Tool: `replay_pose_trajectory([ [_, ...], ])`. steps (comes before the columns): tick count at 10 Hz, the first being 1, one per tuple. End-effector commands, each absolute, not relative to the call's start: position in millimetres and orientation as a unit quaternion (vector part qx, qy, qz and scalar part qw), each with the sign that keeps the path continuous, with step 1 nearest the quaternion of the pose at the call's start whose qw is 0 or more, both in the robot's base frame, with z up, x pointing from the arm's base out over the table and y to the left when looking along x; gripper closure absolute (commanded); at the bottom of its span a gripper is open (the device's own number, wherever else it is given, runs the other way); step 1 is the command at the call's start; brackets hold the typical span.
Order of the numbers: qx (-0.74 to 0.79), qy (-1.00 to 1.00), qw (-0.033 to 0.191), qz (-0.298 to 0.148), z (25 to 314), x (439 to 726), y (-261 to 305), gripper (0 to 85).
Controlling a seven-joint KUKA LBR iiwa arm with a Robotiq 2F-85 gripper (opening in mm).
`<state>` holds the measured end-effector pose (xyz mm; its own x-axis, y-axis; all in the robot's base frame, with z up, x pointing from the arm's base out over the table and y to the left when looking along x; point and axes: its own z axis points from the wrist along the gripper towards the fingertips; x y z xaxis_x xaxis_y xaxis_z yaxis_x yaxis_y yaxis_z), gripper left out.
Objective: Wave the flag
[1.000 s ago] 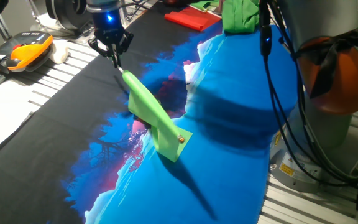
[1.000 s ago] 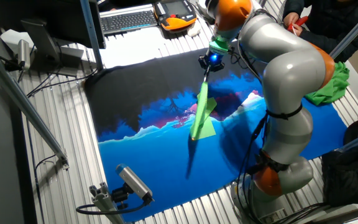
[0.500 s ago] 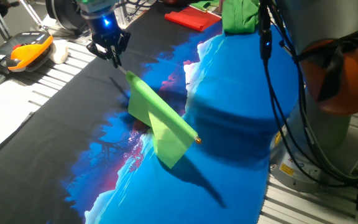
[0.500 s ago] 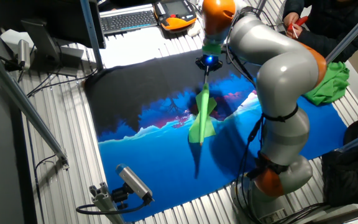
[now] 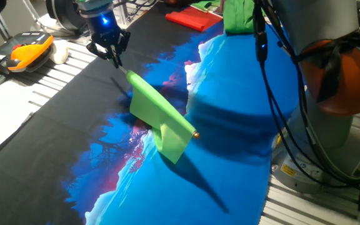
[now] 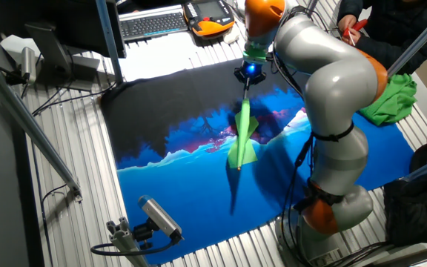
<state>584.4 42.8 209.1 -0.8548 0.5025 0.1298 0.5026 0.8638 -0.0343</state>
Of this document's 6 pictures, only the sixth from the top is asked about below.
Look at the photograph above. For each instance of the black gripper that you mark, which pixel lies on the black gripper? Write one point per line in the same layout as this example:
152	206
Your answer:
250	72

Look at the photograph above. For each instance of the green flag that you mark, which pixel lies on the green flag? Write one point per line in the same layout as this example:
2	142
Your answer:
243	130

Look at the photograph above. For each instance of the dark-sleeved right forearm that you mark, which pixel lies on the dark-sleeved right forearm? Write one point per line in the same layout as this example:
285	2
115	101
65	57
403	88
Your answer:
348	7

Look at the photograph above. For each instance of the silver and orange robot arm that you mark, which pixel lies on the silver and orange robot arm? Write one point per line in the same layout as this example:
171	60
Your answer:
339	81

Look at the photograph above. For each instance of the dark-sleeved left forearm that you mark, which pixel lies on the dark-sleeved left forearm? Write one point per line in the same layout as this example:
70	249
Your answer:
384	52

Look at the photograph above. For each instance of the person's left hand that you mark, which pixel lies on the person's left hand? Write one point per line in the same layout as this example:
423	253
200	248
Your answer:
353	38

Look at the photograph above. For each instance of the person's right hand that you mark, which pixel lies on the person's right hand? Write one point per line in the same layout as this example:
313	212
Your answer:
346	22

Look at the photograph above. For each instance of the white rounded object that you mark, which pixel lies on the white rounded object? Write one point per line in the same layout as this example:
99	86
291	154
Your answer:
231	36

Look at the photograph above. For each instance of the orange and black teach pendant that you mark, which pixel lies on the orange and black teach pendant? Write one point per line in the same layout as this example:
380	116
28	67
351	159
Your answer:
210	18

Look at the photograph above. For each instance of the black computer keyboard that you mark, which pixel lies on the black computer keyboard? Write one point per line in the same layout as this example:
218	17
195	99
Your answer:
152	24

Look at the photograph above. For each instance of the printed landscape tablecloth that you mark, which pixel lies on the printed landscape tablecloth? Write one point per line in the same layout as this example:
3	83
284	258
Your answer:
198	207

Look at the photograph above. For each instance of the crumpled green cloth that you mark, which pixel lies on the crumpled green cloth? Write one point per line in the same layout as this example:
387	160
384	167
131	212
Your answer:
391	102

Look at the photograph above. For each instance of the person's dark jacket torso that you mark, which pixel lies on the person's dark jacket torso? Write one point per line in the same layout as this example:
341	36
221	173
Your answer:
406	18

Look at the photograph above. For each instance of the short aluminium profile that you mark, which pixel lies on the short aluminium profile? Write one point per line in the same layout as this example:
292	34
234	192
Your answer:
124	241

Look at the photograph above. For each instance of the black jacket bundle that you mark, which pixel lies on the black jacket bundle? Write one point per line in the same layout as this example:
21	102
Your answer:
417	200

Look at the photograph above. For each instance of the black computer monitor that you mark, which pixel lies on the black computer monitor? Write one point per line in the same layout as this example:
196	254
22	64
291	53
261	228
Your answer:
50	22

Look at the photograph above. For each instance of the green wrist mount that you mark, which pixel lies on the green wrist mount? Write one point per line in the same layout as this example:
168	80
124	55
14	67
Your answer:
254	55

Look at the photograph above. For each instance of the silver camera with blue cap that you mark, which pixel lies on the silver camera with blue cap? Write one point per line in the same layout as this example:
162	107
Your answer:
159	217

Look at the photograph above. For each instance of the black camera clamp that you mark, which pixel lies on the black camera clamp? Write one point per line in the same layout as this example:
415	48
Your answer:
143	233

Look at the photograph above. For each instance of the silver cylindrical camera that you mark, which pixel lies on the silver cylindrical camera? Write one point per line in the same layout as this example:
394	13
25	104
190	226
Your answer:
28	63

